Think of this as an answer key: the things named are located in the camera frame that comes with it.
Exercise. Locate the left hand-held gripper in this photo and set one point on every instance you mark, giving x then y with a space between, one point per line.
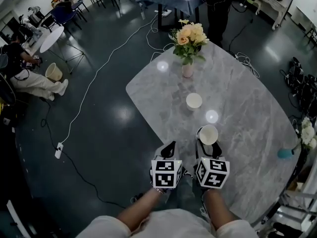
164 173

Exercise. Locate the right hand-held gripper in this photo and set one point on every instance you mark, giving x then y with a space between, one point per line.
211 172

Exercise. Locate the cream paper cup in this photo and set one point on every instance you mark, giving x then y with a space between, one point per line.
194 100
208 134

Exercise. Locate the person's right forearm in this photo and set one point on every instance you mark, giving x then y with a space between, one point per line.
219 207

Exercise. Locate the person's left forearm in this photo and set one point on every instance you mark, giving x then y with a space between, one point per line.
141 207

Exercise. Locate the person's blue jeans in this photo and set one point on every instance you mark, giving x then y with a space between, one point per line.
187 195

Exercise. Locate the person's white t-shirt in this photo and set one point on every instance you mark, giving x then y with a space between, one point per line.
168 225

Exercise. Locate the pink vase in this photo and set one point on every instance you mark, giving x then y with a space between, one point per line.
188 71

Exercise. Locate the white power strip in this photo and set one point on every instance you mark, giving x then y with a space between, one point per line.
59 150
164 12
237 56

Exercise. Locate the white flower bouquet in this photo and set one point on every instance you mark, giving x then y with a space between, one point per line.
308 133

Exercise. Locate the pile of black backpacks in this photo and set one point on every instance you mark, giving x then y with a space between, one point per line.
302 88

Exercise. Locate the yellow flower bouquet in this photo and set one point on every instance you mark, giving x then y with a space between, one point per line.
189 37

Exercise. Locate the cream waste bin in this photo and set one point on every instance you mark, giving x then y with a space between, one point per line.
53 72

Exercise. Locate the small stool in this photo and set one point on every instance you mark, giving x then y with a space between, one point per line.
310 35

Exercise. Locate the white dressing table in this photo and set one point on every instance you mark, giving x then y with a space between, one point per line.
277 1

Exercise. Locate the white round side table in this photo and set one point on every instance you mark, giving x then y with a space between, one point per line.
52 37

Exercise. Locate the blue chair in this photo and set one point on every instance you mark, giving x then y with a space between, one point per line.
65 14

